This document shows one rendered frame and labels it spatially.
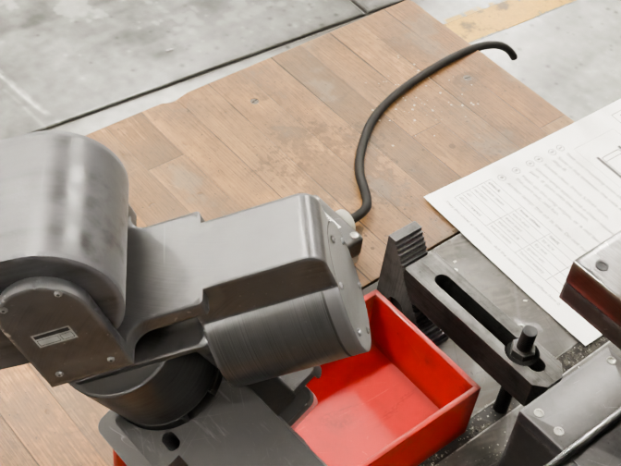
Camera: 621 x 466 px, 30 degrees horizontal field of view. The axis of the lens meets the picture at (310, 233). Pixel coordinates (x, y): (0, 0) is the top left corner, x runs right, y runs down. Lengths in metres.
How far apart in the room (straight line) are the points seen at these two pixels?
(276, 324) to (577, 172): 0.74
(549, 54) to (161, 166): 1.90
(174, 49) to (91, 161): 2.26
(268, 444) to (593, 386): 0.42
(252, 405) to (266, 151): 0.63
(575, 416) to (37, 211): 0.52
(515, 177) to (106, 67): 1.63
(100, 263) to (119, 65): 2.25
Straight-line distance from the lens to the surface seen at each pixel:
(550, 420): 0.86
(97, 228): 0.43
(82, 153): 0.46
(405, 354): 0.94
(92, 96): 2.58
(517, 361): 0.90
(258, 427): 0.51
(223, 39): 2.75
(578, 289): 0.75
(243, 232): 0.46
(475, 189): 1.12
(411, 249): 0.94
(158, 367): 0.48
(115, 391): 0.48
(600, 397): 0.88
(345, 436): 0.91
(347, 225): 1.02
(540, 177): 1.16
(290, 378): 0.57
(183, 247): 0.47
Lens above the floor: 1.65
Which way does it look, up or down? 46 degrees down
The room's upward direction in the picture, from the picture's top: 9 degrees clockwise
